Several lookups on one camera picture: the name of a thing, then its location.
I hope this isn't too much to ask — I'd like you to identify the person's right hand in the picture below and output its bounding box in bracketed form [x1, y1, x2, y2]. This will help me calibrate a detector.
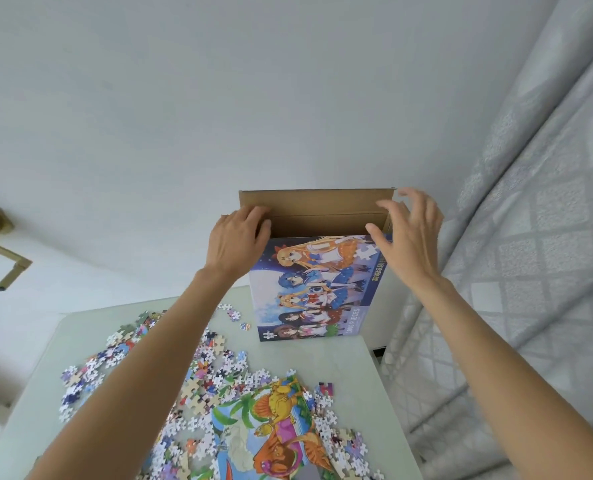
[365, 187, 452, 295]

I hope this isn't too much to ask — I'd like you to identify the person's left hand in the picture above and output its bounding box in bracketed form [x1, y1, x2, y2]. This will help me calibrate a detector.
[204, 204, 273, 285]

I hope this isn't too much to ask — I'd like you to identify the cartoon print puzzle box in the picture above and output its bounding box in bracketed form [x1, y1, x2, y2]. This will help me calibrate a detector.
[238, 188, 397, 343]

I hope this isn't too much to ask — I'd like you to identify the pile of puzzle pieces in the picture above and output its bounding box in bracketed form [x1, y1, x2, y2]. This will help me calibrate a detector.
[58, 303, 385, 480]

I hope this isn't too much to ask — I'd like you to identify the dinosaur picture sheet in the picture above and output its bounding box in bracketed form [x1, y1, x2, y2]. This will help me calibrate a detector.
[210, 375, 337, 480]

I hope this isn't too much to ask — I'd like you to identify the person's left forearm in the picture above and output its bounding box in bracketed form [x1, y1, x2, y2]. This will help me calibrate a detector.
[26, 267, 235, 480]

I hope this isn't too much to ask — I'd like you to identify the person's right forearm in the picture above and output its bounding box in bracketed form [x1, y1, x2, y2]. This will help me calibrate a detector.
[415, 278, 593, 480]

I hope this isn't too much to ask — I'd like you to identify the grey patterned curtain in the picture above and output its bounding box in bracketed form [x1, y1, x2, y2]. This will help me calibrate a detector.
[378, 0, 593, 480]

